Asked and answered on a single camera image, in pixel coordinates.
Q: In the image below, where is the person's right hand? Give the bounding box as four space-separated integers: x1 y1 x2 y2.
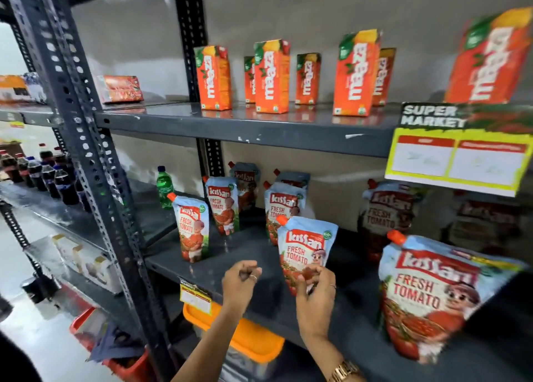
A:
296 264 337 338

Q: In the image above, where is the person's left hand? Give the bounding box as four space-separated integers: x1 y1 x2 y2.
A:
222 260 263 312

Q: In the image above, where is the blue tomato sauce pouch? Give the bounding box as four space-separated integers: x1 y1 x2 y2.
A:
276 215 339 297

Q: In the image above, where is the person's right forearm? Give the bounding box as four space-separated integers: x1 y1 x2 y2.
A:
300 331 367 382

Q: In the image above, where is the person's left forearm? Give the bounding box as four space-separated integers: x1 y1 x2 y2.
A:
171 308 246 382

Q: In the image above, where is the small yellow price tag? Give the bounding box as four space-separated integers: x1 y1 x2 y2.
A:
180 281 213 316

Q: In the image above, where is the clear container with orange lid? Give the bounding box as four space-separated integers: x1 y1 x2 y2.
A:
182 303 286 380

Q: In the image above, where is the gold wristwatch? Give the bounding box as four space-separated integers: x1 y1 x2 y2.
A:
328 360 361 382

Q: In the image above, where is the row of ketchup pouches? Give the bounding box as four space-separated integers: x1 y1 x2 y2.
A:
167 161 533 366

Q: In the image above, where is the green plastic soda bottle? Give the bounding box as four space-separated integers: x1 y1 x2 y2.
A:
156 166 175 210

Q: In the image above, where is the dark grey metal shelving rack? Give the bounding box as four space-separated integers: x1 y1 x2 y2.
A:
0 17 180 324
0 0 533 382

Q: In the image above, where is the white and yellow box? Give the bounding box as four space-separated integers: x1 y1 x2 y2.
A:
73 244 100 279
51 234 81 266
92 256 122 295

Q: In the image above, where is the dark blue cloth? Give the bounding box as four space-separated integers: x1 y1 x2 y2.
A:
87 323 144 363

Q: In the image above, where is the red plastic basket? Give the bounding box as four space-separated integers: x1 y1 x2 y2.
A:
69 307 155 382

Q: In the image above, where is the yellow and black price sign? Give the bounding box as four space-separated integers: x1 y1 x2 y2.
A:
385 102 533 198

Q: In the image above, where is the row of dark cola bottles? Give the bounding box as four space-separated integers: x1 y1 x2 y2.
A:
0 143 92 213

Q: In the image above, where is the row of orange juice cartons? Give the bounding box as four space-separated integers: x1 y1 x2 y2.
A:
193 7 533 118

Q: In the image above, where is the black rack foot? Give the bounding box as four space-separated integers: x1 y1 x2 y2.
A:
21 274 61 304

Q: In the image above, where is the orange drink box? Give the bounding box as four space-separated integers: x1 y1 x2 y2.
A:
95 75 145 104

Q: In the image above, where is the person's dark clothing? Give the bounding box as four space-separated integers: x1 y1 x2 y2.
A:
0 334 43 382

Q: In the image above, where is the white and blue food packet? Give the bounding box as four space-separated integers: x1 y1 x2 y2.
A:
23 72 47 104

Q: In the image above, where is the orange food packet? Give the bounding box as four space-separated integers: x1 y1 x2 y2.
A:
0 75 30 103

